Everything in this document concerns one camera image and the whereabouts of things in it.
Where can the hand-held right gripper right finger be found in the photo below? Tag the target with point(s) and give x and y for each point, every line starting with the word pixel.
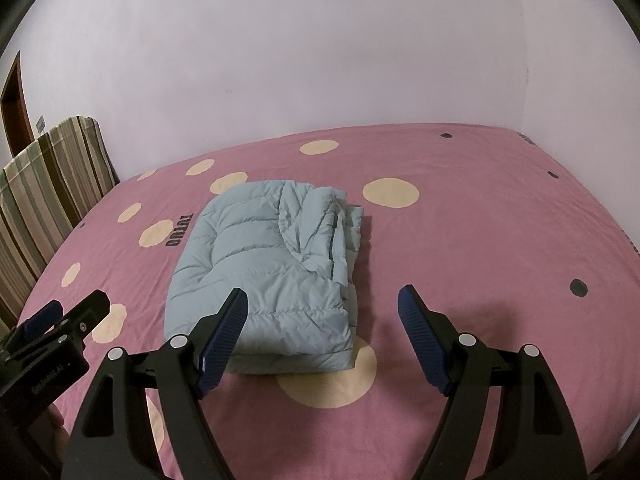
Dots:
pixel 422 345

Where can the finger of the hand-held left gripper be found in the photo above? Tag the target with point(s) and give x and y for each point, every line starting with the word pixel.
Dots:
pixel 42 317
pixel 87 312

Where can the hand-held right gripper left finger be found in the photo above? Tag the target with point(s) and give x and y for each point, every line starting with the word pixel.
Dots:
pixel 225 340

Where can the light blue puffer jacket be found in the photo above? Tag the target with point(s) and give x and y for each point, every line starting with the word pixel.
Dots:
pixel 260 270

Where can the bed with pink dotted sheet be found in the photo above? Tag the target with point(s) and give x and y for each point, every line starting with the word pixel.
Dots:
pixel 475 260

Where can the striped upright mattress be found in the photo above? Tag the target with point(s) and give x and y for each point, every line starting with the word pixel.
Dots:
pixel 50 185

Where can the brown wooden door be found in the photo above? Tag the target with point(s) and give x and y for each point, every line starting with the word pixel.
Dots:
pixel 15 110

